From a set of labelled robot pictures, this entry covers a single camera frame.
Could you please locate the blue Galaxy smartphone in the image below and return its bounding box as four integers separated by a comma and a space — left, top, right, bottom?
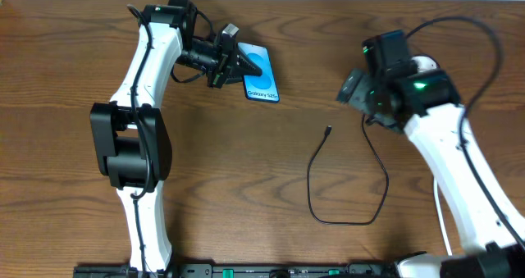
236, 42, 281, 104

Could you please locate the black USB charging cable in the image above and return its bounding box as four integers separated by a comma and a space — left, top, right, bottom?
306, 113, 390, 226

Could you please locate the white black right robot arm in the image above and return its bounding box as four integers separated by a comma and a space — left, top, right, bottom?
337, 30, 524, 277

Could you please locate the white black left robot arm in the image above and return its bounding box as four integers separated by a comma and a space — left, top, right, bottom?
73, 0, 269, 277

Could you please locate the white power strip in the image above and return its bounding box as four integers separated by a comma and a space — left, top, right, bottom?
412, 55, 440, 73

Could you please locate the white power strip cord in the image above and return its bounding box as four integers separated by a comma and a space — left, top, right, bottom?
433, 178, 454, 257

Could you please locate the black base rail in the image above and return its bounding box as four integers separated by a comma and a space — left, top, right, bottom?
72, 262, 399, 278

